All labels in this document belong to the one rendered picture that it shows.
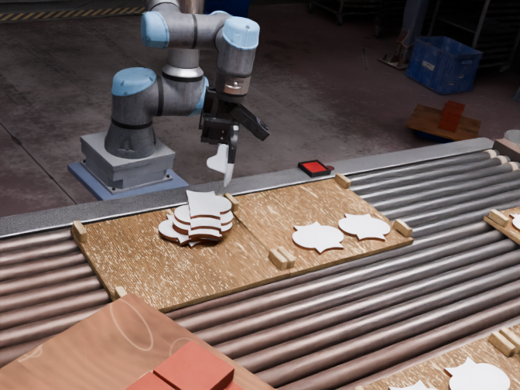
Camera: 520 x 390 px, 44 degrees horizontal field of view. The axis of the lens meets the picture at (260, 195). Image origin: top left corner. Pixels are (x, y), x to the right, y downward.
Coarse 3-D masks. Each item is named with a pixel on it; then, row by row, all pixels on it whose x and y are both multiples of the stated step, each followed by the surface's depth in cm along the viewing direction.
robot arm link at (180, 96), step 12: (180, 0) 170; (192, 0) 170; (192, 12) 172; (168, 60) 181; (180, 60) 177; (192, 60) 178; (168, 72) 179; (180, 72) 178; (192, 72) 179; (168, 84) 180; (180, 84) 179; (192, 84) 180; (204, 84) 183; (168, 96) 179; (180, 96) 180; (192, 96) 182; (204, 96) 183; (168, 108) 181; (180, 108) 182; (192, 108) 184
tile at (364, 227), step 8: (344, 216) 178; (352, 216) 178; (360, 216) 178; (368, 216) 179; (344, 224) 173; (352, 224) 174; (360, 224) 174; (368, 224) 175; (376, 224) 176; (384, 224) 176; (344, 232) 171; (352, 232) 170; (360, 232) 171; (368, 232) 172; (376, 232) 172; (384, 232) 173; (360, 240) 169; (376, 240) 171; (384, 240) 170
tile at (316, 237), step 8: (312, 224) 171; (296, 232) 166; (304, 232) 167; (312, 232) 167; (320, 232) 168; (328, 232) 169; (336, 232) 169; (296, 240) 163; (304, 240) 164; (312, 240) 164; (320, 240) 165; (328, 240) 165; (336, 240) 166; (304, 248) 162; (312, 248) 162; (320, 248) 162; (328, 248) 163; (336, 248) 164
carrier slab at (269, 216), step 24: (264, 192) 184; (288, 192) 186; (312, 192) 188; (336, 192) 190; (240, 216) 171; (264, 216) 173; (288, 216) 175; (312, 216) 177; (336, 216) 178; (384, 216) 182; (264, 240) 163; (288, 240) 165; (408, 240) 173; (312, 264) 157; (336, 264) 161
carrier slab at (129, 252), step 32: (96, 224) 158; (128, 224) 160; (96, 256) 147; (128, 256) 149; (160, 256) 151; (192, 256) 153; (224, 256) 154; (256, 256) 156; (128, 288) 139; (160, 288) 141; (192, 288) 142; (224, 288) 144
